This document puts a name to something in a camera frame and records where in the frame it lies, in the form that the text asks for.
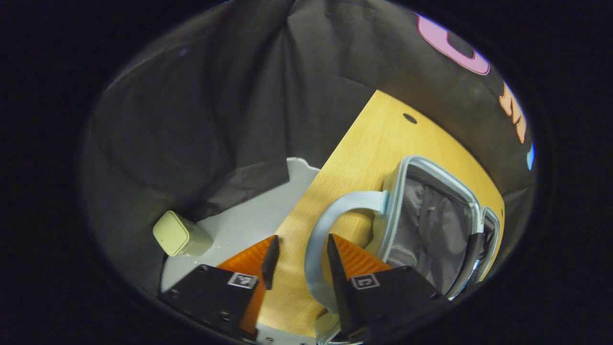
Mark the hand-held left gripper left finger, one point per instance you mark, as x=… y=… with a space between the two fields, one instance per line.
x=272 y=258

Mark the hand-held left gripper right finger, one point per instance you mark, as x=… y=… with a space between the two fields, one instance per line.
x=337 y=278

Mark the black backdrop cloth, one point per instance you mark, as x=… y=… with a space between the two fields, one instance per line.
x=215 y=96

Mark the light blue suitcase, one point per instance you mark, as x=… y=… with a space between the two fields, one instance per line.
x=431 y=225

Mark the pale green waste bin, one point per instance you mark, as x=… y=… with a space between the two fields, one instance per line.
x=179 y=235

